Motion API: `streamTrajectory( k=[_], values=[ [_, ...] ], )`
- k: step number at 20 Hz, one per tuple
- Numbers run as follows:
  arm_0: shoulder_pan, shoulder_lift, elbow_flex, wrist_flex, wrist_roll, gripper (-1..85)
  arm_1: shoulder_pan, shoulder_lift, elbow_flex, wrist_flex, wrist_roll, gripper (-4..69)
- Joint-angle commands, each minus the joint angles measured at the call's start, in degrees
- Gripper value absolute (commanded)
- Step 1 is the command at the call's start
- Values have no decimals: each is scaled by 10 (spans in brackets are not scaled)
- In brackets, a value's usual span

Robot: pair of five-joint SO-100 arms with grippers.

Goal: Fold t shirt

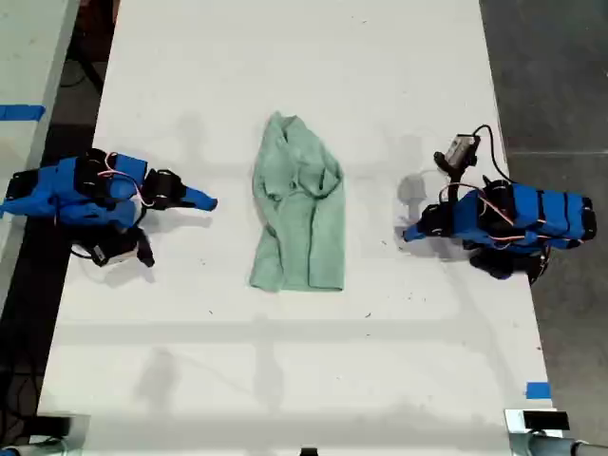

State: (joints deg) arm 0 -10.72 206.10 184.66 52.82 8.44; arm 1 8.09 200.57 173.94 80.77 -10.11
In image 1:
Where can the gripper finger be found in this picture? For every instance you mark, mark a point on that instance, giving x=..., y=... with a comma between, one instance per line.
x=417, y=236
x=199, y=205
x=199, y=195
x=416, y=228

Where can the pale green T-shirt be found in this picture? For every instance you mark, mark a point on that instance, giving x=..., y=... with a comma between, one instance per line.
x=304, y=228

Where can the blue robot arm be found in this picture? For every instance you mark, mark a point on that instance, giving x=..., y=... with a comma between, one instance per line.
x=62, y=190
x=546, y=214

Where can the long blue tape strip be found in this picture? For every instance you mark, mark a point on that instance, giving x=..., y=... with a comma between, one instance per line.
x=21, y=112

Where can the white side table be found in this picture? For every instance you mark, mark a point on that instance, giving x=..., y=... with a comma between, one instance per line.
x=24, y=57

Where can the small blue tape square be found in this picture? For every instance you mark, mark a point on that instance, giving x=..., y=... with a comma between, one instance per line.
x=538, y=390

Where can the white box with black panel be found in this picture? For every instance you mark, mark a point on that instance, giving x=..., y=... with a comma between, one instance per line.
x=541, y=420

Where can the small black block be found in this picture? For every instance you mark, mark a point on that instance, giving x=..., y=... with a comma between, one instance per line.
x=309, y=451

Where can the grey tube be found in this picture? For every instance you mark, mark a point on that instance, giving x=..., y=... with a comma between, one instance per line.
x=556, y=446
x=28, y=449

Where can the black clamp block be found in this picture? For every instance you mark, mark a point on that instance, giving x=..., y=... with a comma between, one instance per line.
x=59, y=425

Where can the black camera stalk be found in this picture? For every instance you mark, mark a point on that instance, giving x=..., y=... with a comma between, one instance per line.
x=446, y=166
x=144, y=247

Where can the black camera box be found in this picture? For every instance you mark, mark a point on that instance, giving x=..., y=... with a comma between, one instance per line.
x=461, y=149
x=111, y=254

